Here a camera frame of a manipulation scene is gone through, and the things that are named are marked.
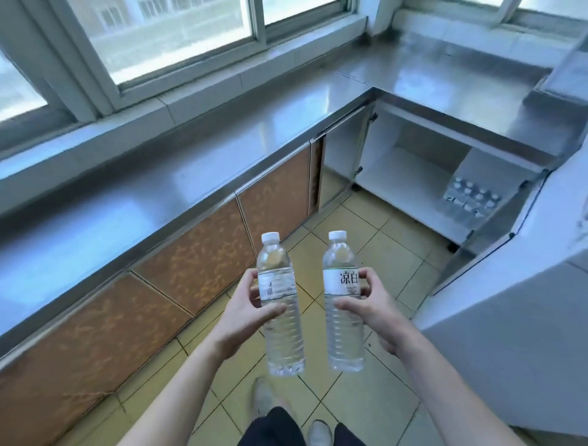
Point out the dark shorts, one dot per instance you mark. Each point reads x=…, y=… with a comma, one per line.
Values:
x=275, y=429

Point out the person's right thumb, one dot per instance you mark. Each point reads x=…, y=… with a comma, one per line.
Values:
x=349, y=307

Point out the white appliance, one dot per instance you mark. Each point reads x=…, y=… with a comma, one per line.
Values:
x=514, y=321

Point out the grey shoe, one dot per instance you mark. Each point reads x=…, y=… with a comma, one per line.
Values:
x=319, y=432
x=264, y=397

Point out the clear water bottle white label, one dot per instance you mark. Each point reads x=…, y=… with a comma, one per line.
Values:
x=344, y=340

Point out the person's left thumb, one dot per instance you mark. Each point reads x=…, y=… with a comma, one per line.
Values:
x=272, y=312

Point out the small white framed window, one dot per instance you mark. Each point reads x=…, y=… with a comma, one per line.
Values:
x=537, y=7

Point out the stainless steel box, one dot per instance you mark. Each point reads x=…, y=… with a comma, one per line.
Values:
x=562, y=78

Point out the narrow brown cabinet door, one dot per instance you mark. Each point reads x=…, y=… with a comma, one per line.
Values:
x=316, y=177

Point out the grey left shoe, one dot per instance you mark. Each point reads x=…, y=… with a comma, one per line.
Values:
x=264, y=397

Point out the large brown patterned cabinet door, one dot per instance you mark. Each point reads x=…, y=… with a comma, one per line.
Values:
x=78, y=354

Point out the person's left hand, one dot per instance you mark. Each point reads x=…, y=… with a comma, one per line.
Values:
x=236, y=317

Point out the clear water bottle barcode label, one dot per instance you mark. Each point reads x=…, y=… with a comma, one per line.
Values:
x=280, y=340

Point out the large white framed window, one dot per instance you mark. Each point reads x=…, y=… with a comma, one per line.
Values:
x=151, y=41

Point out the person's right forearm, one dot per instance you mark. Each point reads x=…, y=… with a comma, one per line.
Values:
x=445, y=395

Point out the person's right hand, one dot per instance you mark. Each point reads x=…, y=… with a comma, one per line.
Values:
x=381, y=319

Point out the pack of water bottles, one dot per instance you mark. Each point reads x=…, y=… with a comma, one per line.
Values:
x=473, y=197

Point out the open white cabinet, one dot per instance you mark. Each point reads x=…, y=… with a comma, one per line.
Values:
x=409, y=174

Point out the steel framed open cabinet door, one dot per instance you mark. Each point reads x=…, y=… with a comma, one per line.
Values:
x=496, y=229

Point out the person's left forearm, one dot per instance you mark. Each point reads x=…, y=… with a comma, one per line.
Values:
x=179, y=395

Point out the grey right shoe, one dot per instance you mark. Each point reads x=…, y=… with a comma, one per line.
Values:
x=319, y=432

